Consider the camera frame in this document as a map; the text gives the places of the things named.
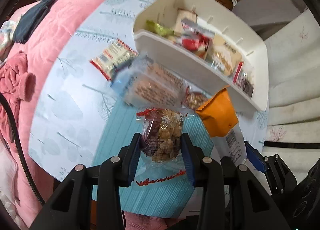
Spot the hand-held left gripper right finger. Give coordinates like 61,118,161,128
180,133,292,230

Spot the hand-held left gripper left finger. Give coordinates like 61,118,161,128
29,133,142,230

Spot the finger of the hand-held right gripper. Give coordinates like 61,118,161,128
244,141,298,192
221,156,237,171

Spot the clear nut date packet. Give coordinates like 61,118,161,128
135,108,195,188
184,88,209,111

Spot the orange white snack packet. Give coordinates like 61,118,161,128
195,86,248,168

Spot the dark brownie packet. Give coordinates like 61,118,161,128
232,61,255,96

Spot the large clear cake packet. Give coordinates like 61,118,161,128
110,54,190,111

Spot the yellow toast packet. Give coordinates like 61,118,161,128
206,34,243,76

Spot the red white striped snack packet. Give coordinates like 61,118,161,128
89,39,139,81

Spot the red sausage print packet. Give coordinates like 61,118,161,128
175,19,215,52

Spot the green snack packet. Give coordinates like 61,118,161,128
146,20,175,37

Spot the white plastic bin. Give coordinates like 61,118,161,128
132,0,269,112

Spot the blue tree print tablecloth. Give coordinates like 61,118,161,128
28,0,269,218

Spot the white floral curtain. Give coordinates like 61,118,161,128
262,0,320,166

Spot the brown cracker packet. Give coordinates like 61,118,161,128
176,9,198,33

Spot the grey chair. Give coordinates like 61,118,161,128
232,0,308,31

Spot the pink blanket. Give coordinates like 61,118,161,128
0,0,175,230

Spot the dark blue clothing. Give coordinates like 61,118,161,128
12,0,59,44

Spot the pastel floral blanket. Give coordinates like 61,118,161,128
0,20,13,53

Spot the black metal rail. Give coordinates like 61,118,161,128
265,140,320,149

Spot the thick black cable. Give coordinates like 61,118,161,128
0,93,44,205

